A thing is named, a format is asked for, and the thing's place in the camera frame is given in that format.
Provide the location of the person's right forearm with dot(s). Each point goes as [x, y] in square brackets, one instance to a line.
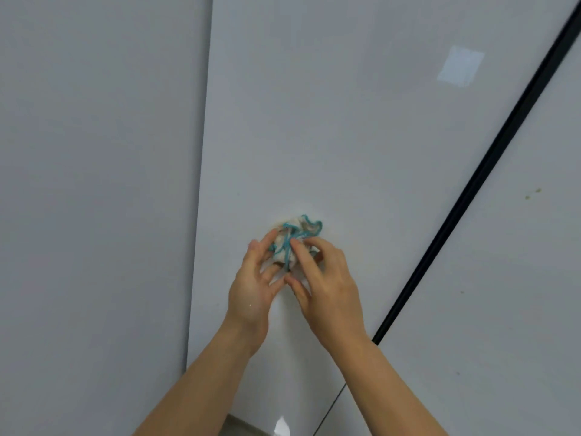
[381, 390]

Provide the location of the person's right thumb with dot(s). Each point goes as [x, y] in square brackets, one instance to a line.
[297, 290]

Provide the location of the person's left forearm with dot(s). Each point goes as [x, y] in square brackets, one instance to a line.
[204, 385]

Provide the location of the person's left thumb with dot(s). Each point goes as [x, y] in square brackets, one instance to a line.
[275, 282]

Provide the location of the person's left hand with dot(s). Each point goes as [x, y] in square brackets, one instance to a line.
[247, 295]

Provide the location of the white cloth with teal trim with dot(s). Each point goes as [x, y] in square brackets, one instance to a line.
[297, 226]

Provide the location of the person's right hand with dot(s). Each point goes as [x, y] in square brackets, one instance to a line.
[329, 295]

